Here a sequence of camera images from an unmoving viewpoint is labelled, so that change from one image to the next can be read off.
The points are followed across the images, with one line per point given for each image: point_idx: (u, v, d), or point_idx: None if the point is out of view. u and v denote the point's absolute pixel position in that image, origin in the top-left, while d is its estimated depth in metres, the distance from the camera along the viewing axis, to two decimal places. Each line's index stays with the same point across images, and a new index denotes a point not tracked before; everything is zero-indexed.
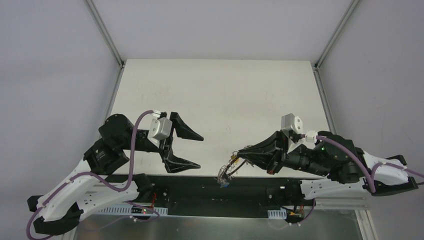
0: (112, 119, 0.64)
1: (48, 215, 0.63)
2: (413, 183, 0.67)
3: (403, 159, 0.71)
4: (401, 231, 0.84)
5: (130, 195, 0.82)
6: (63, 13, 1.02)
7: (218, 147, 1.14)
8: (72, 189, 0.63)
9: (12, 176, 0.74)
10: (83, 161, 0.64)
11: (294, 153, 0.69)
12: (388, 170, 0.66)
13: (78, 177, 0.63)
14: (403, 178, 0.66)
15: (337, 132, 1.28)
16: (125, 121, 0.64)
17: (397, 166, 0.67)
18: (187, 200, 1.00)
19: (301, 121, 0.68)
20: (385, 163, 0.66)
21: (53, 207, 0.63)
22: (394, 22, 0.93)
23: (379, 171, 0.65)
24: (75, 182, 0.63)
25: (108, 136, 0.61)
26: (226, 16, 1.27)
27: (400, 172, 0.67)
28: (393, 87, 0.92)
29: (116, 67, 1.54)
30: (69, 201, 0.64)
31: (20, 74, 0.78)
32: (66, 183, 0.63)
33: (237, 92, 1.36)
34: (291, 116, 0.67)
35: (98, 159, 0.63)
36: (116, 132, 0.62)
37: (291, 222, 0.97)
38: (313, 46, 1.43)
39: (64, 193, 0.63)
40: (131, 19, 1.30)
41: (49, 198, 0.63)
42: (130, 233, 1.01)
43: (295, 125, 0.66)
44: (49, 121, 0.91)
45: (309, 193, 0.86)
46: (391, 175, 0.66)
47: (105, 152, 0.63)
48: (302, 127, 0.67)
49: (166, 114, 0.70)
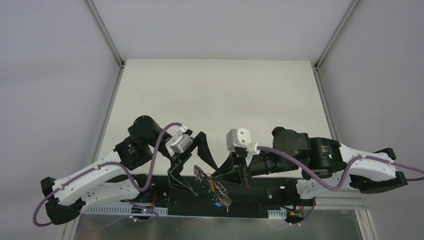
0: (140, 120, 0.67)
1: (62, 198, 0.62)
2: (401, 177, 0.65)
3: (392, 152, 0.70)
4: (402, 231, 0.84)
5: (131, 193, 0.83)
6: (62, 13, 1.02)
7: (218, 147, 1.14)
8: (95, 176, 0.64)
9: (12, 176, 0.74)
10: (113, 151, 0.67)
11: (257, 161, 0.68)
12: (370, 164, 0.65)
13: (107, 165, 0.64)
14: (388, 173, 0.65)
15: (336, 133, 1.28)
16: (152, 122, 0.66)
17: (381, 160, 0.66)
18: (187, 201, 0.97)
19: (244, 131, 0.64)
20: (366, 157, 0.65)
21: (72, 190, 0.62)
22: (393, 23, 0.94)
23: (359, 165, 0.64)
24: (101, 170, 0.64)
25: (136, 134, 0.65)
26: (225, 17, 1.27)
27: (386, 166, 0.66)
28: (393, 87, 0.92)
29: (116, 67, 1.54)
30: (88, 188, 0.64)
31: (20, 75, 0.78)
32: (92, 168, 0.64)
33: (236, 92, 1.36)
34: (232, 133, 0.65)
35: (129, 154, 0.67)
36: (144, 132, 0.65)
37: (291, 222, 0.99)
38: (313, 46, 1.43)
39: (87, 178, 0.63)
40: (131, 19, 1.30)
41: (71, 180, 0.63)
42: (130, 233, 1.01)
43: (238, 140, 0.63)
44: (50, 121, 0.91)
45: (303, 193, 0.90)
46: (375, 169, 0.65)
47: (135, 148, 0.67)
48: (248, 138, 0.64)
49: (191, 132, 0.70)
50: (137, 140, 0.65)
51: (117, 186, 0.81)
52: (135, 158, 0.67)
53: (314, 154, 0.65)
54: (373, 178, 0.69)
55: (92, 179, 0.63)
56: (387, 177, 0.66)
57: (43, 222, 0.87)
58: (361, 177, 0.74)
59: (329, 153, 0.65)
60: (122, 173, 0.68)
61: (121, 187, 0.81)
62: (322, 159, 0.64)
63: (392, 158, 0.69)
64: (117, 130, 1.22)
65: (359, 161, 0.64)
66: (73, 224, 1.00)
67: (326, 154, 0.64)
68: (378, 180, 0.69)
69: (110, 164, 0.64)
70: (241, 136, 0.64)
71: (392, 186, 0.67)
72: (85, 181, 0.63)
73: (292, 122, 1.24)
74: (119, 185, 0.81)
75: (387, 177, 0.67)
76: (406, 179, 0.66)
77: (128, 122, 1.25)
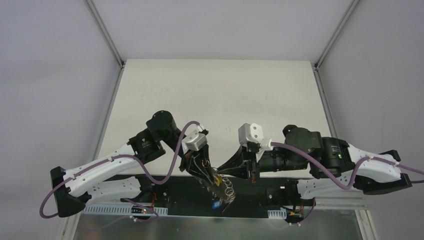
0: (158, 115, 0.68)
1: (74, 187, 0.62)
2: (406, 179, 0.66)
3: (396, 154, 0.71)
4: (402, 231, 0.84)
5: (133, 191, 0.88)
6: (62, 13, 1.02)
7: (218, 148, 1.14)
8: (108, 168, 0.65)
9: (12, 177, 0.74)
10: (127, 144, 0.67)
11: (267, 155, 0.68)
12: (377, 164, 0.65)
13: (120, 157, 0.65)
14: (394, 175, 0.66)
15: (336, 132, 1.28)
16: (169, 117, 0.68)
17: (387, 162, 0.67)
18: (187, 202, 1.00)
19: (257, 127, 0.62)
20: (373, 158, 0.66)
21: (84, 180, 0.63)
22: (393, 23, 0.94)
23: (367, 166, 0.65)
24: (114, 162, 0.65)
25: (156, 128, 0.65)
26: (226, 17, 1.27)
27: (391, 168, 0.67)
28: (393, 87, 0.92)
29: (116, 67, 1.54)
30: (99, 179, 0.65)
31: (20, 75, 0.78)
32: (105, 160, 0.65)
33: (236, 92, 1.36)
34: (244, 127, 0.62)
35: (143, 148, 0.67)
36: (163, 127, 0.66)
37: (291, 222, 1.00)
38: (313, 46, 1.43)
39: (100, 169, 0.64)
40: (131, 19, 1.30)
41: (83, 171, 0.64)
42: (131, 233, 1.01)
43: (251, 135, 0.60)
44: (49, 121, 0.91)
45: (304, 193, 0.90)
46: (381, 171, 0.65)
47: (150, 142, 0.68)
48: (260, 135, 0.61)
49: (207, 133, 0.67)
50: (155, 134, 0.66)
51: (121, 184, 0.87)
52: (149, 153, 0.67)
53: (324, 153, 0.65)
54: (377, 180, 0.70)
55: (105, 169, 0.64)
56: (393, 178, 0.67)
57: (42, 223, 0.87)
58: (364, 179, 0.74)
59: (339, 153, 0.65)
60: (133, 166, 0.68)
61: (124, 185, 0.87)
62: (331, 159, 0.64)
63: (398, 160, 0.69)
64: (117, 130, 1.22)
65: (365, 162, 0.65)
66: (73, 224, 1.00)
67: (336, 153, 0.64)
68: (381, 182, 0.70)
69: (123, 157, 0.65)
70: (255, 132, 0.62)
71: (396, 188, 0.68)
72: (98, 171, 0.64)
73: (292, 121, 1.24)
74: (122, 183, 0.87)
75: (392, 179, 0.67)
76: (411, 181, 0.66)
77: (128, 122, 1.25)
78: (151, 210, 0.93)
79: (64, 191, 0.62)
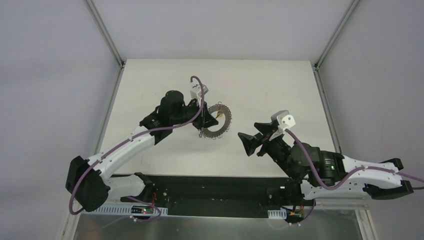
0: (170, 94, 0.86)
1: (104, 168, 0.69)
2: (407, 186, 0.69)
3: (399, 163, 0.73)
4: (402, 231, 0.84)
5: (140, 185, 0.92)
6: (62, 13, 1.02)
7: (218, 148, 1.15)
8: (131, 147, 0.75)
9: (12, 177, 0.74)
10: (141, 125, 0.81)
11: (279, 144, 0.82)
12: (372, 174, 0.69)
13: (139, 136, 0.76)
14: (394, 182, 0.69)
15: (336, 133, 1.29)
16: (180, 95, 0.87)
17: (386, 170, 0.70)
18: (187, 200, 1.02)
19: (291, 118, 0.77)
20: (368, 167, 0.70)
21: (111, 161, 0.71)
22: (393, 23, 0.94)
23: (362, 175, 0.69)
24: (135, 140, 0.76)
25: (169, 106, 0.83)
26: (226, 17, 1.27)
27: (391, 176, 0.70)
28: (394, 87, 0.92)
29: (116, 67, 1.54)
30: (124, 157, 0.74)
31: (19, 76, 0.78)
32: (126, 141, 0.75)
33: (236, 92, 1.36)
34: (283, 112, 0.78)
35: (156, 125, 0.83)
36: (178, 100, 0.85)
37: (291, 222, 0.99)
38: (313, 46, 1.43)
39: (124, 149, 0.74)
40: (131, 18, 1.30)
41: (109, 153, 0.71)
42: (131, 233, 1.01)
43: (282, 117, 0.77)
44: (48, 121, 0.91)
45: (308, 193, 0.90)
46: (378, 179, 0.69)
47: (160, 120, 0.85)
48: (292, 124, 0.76)
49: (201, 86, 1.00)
50: (168, 110, 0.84)
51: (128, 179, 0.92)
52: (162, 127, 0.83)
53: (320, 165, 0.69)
54: (380, 186, 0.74)
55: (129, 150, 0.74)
56: (393, 185, 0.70)
57: (43, 223, 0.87)
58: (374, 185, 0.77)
59: (332, 165, 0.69)
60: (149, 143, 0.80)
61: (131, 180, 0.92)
62: (326, 170, 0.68)
63: (399, 168, 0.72)
64: (117, 131, 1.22)
65: (361, 171, 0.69)
66: (73, 224, 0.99)
67: (329, 165, 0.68)
68: (385, 188, 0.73)
69: (142, 135, 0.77)
70: (287, 121, 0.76)
71: (398, 194, 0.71)
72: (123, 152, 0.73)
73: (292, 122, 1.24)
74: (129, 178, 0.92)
75: (392, 185, 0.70)
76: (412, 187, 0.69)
77: (128, 122, 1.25)
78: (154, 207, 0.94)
79: (95, 174, 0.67)
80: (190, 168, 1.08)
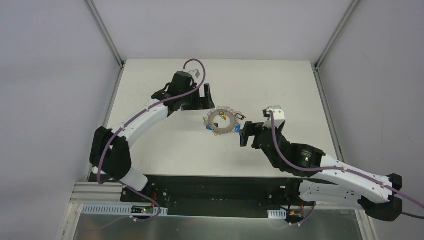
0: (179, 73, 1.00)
1: (128, 135, 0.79)
2: (394, 204, 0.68)
3: (397, 180, 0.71)
4: (402, 231, 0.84)
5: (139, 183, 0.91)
6: (62, 13, 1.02)
7: (218, 148, 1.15)
8: (148, 115, 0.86)
9: (12, 176, 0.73)
10: (154, 98, 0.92)
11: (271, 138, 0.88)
12: (350, 177, 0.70)
13: (153, 107, 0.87)
14: (379, 194, 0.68)
15: (337, 133, 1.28)
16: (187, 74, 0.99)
17: (373, 181, 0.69)
18: (187, 200, 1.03)
19: (282, 112, 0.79)
20: (347, 169, 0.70)
21: (132, 128, 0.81)
22: (394, 23, 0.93)
23: (339, 176, 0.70)
24: (151, 111, 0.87)
25: (182, 80, 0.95)
26: (225, 17, 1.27)
27: (378, 187, 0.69)
28: (394, 86, 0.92)
29: (116, 67, 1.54)
30: (140, 127, 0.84)
31: (19, 76, 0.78)
32: (144, 111, 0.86)
33: (236, 92, 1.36)
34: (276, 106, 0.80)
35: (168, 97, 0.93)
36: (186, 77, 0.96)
37: (291, 222, 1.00)
38: (313, 46, 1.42)
39: (140, 120, 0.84)
40: (131, 18, 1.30)
41: (129, 122, 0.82)
42: (131, 233, 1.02)
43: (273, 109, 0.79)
44: (49, 120, 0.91)
45: (304, 193, 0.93)
46: (357, 184, 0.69)
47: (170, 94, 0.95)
48: (278, 118, 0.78)
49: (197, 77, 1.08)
50: (181, 86, 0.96)
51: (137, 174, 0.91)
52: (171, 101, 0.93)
53: (295, 154, 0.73)
54: (368, 197, 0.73)
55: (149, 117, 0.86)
56: (378, 197, 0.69)
57: (43, 223, 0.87)
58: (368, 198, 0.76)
59: (308, 157, 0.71)
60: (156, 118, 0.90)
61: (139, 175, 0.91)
62: (301, 160, 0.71)
63: (395, 185, 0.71)
64: None
65: (340, 172, 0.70)
66: (73, 224, 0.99)
67: (304, 156, 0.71)
68: (374, 200, 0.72)
69: (156, 106, 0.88)
70: (277, 114, 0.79)
71: (386, 210, 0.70)
72: (142, 119, 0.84)
73: (291, 122, 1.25)
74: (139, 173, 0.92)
75: (377, 197, 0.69)
76: (402, 208, 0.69)
77: None
78: (155, 203, 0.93)
79: (120, 139, 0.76)
80: (190, 168, 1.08)
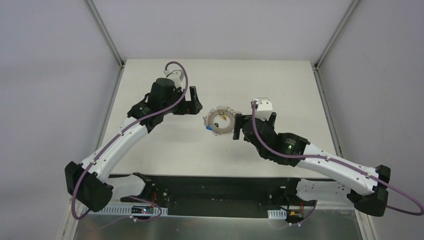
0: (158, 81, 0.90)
1: (99, 170, 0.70)
2: (379, 194, 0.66)
3: (384, 171, 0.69)
4: (402, 232, 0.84)
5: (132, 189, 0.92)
6: (62, 13, 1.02)
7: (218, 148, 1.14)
8: (122, 141, 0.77)
9: (13, 176, 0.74)
10: (129, 117, 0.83)
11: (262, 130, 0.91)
12: (332, 165, 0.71)
13: (128, 129, 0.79)
14: (363, 184, 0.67)
15: (337, 133, 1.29)
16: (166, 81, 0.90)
17: (356, 170, 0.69)
18: (187, 200, 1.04)
19: (269, 103, 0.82)
20: (330, 158, 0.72)
21: (105, 161, 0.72)
22: (394, 23, 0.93)
23: (320, 164, 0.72)
24: (125, 135, 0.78)
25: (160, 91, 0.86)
26: (225, 17, 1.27)
27: (362, 177, 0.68)
28: (394, 86, 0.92)
29: (116, 67, 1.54)
30: (115, 156, 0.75)
31: (19, 76, 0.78)
32: (117, 136, 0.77)
33: (235, 92, 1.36)
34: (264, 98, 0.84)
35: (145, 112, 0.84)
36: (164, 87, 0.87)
37: (291, 222, 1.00)
38: (313, 46, 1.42)
39: (113, 147, 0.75)
40: (131, 18, 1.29)
41: (100, 154, 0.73)
42: (131, 233, 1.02)
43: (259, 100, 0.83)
44: (49, 120, 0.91)
45: (301, 191, 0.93)
46: (339, 173, 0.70)
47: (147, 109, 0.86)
48: (263, 107, 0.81)
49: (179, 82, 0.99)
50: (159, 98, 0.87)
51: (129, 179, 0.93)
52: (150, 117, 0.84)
53: (280, 142, 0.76)
54: (354, 189, 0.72)
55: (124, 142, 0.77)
56: (362, 188, 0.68)
57: (43, 223, 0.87)
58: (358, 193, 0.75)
59: (291, 144, 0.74)
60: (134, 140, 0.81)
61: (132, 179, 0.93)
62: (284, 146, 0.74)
63: (382, 176, 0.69)
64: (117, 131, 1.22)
65: (323, 160, 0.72)
66: (73, 224, 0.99)
67: (287, 144, 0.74)
68: (360, 193, 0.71)
69: (132, 127, 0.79)
70: (263, 104, 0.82)
71: (372, 202, 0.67)
72: (116, 146, 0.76)
73: (291, 122, 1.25)
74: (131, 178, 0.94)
75: (360, 187, 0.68)
76: (387, 197, 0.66)
77: None
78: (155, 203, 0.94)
79: (91, 176, 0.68)
80: (190, 168, 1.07)
